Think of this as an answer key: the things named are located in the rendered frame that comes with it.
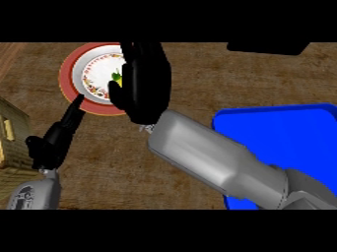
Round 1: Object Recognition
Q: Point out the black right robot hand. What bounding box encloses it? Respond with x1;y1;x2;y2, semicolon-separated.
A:
108;41;174;126

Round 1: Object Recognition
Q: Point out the black appliance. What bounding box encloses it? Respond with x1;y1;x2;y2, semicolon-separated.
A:
225;41;311;56

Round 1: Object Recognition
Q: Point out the red-rimmed floral plate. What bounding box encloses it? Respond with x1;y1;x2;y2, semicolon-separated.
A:
58;41;129;117

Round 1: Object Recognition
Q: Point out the yellow lemon with green leaf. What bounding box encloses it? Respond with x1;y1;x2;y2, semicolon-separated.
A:
111;69;126;89

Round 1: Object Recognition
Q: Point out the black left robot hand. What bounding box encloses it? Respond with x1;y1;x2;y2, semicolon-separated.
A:
25;94;88;171

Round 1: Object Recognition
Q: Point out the blue tray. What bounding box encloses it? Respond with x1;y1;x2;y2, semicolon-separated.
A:
211;102;337;211

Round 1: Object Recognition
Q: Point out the wooden crate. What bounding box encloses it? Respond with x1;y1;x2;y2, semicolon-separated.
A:
0;87;46;211

